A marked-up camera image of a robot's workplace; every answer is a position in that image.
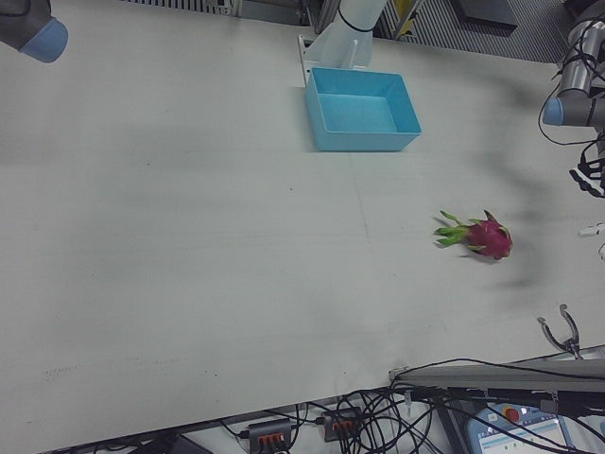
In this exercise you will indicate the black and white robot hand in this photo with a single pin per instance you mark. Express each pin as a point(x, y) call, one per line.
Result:
point(590, 181)

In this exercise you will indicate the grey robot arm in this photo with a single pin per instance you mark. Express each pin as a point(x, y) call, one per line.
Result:
point(40, 30)
point(574, 111)

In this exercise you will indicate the pink dragon fruit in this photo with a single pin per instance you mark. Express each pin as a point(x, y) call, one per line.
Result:
point(490, 239)

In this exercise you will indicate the metal double hook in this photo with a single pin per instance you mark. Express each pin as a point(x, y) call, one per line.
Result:
point(563, 338)

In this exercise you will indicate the teach pendant with red button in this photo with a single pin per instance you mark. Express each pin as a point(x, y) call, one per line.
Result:
point(520, 428)

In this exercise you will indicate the blue plastic bin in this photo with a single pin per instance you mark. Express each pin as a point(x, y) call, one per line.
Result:
point(331, 136)

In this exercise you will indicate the grey hub with orange plugs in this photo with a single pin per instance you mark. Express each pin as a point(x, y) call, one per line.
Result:
point(270, 431)
point(341, 423)

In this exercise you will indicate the grey aluminium rail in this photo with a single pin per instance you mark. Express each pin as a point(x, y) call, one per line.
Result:
point(496, 377)

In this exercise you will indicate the white robot pedestal cover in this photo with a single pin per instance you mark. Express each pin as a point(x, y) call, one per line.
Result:
point(347, 40)

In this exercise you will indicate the white metal bracket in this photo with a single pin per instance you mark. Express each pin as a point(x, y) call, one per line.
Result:
point(302, 57)

